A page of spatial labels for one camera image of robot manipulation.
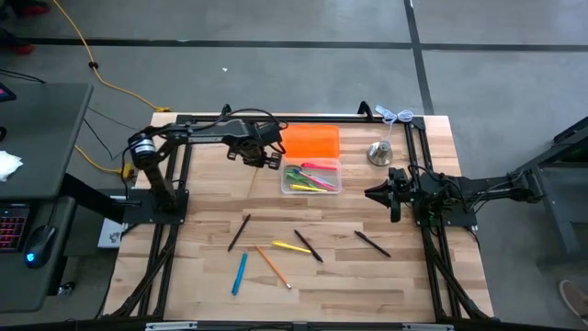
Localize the thin black cable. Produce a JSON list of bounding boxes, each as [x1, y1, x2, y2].
[[85, 106, 149, 134], [0, 68, 47, 85], [82, 118, 139, 162]]

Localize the orange pencil with eraser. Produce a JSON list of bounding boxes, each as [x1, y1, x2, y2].
[[254, 244, 293, 291]]

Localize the white bundled cable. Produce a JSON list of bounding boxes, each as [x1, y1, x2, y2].
[[374, 104, 414, 141]]

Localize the black office desk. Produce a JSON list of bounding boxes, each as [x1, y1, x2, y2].
[[0, 82, 96, 314]]

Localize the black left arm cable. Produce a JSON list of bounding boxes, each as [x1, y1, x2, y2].
[[215, 108, 289, 133]]

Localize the black pen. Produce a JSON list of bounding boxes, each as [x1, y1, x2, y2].
[[293, 228, 324, 264], [354, 230, 392, 258]]

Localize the dark brown pencil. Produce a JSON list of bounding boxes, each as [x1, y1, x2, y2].
[[227, 213, 252, 253]]

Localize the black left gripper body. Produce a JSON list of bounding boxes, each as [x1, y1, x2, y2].
[[227, 122, 285, 171]]

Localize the pink pen blue tip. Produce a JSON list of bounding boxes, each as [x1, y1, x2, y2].
[[293, 168, 338, 192]]

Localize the black aluminium table frame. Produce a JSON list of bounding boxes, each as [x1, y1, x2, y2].
[[98, 100, 496, 323]]

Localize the yellow pen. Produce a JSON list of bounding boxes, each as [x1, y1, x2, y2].
[[289, 183, 329, 193]]

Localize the black computer mouse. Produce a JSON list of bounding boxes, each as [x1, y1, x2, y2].
[[22, 223, 57, 269]]

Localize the yellow highlighter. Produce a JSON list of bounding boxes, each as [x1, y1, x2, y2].
[[270, 239, 312, 255]]

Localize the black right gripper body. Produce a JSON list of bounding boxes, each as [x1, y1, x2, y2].
[[388, 165, 418, 224]]

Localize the pink marker pen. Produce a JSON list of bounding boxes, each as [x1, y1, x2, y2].
[[300, 162, 339, 173]]

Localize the white crumpled tissue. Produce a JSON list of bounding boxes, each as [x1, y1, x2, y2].
[[0, 150, 24, 183]]

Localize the clear pencil box orange lid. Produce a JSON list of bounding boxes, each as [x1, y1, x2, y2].
[[280, 124, 344, 196]]

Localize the backlit computer keyboard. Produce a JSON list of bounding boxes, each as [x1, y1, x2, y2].
[[0, 204, 31, 254]]

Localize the black metal cart frame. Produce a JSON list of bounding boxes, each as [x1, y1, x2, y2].
[[506, 115, 588, 268]]

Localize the thin yellow wooden pencil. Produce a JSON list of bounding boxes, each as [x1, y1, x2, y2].
[[247, 165, 261, 200]]

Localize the silver metal bracket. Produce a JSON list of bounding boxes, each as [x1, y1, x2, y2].
[[145, 321, 198, 331], [402, 323, 455, 331]]

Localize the white printed box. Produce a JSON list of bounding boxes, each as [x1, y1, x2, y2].
[[97, 218, 126, 249]]

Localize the yellow extension cable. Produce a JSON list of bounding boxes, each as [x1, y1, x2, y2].
[[74, 144, 135, 179], [51, 0, 172, 114]]

